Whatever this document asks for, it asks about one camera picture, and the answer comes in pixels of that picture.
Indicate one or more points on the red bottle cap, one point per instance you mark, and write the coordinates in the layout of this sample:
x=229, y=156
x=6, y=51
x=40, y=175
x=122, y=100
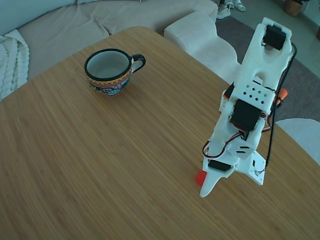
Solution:
x=200, y=178

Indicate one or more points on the patterned ceramic cup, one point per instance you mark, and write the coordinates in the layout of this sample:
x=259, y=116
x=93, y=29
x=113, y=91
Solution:
x=110, y=86

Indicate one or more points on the orange and black clamp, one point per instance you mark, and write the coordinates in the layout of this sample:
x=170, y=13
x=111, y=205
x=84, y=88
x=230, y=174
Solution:
x=283, y=93
x=225, y=94

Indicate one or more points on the white round stool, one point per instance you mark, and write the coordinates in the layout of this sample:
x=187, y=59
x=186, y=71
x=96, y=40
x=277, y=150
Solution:
x=305, y=135

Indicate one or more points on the grey rug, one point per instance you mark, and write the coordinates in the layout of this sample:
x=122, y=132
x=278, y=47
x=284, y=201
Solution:
x=300, y=82

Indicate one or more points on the white sneaker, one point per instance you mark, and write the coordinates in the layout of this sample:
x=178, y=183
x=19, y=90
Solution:
x=222, y=12
x=238, y=5

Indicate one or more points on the wicker basket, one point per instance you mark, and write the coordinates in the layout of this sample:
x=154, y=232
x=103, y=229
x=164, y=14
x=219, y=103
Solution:
x=292, y=7

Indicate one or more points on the beige sofa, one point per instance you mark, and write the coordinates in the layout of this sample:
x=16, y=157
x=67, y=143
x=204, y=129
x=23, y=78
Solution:
x=62, y=30

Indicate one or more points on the white knitted blanket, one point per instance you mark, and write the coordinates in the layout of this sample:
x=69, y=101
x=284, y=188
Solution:
x=12, y=62

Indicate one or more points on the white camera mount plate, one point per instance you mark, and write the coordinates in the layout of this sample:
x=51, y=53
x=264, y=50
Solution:
x=252, y=170

